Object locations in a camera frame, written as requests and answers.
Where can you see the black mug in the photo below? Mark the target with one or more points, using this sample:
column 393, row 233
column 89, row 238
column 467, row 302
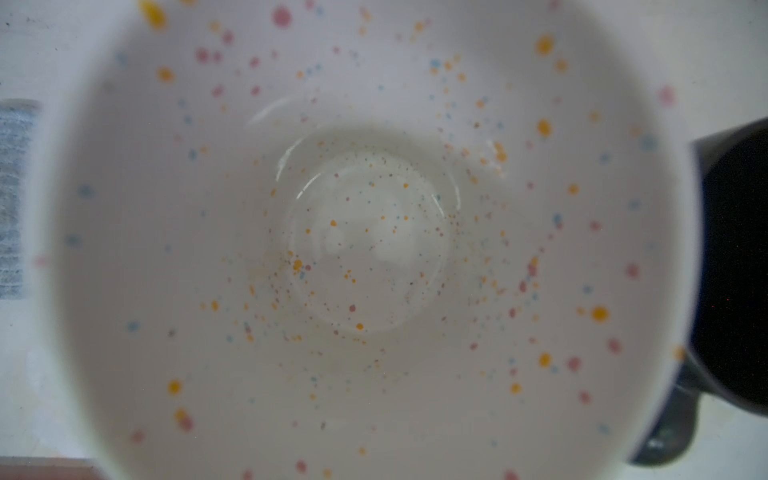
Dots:
column 726, row 356

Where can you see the grey woven round coaster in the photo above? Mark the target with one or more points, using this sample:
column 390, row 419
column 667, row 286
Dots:
column 18, row 120

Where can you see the white speckled mug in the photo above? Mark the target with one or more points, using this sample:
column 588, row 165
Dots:
column 362, row 239

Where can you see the pink silicone tray mat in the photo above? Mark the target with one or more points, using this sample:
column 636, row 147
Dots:
column 24, row 468

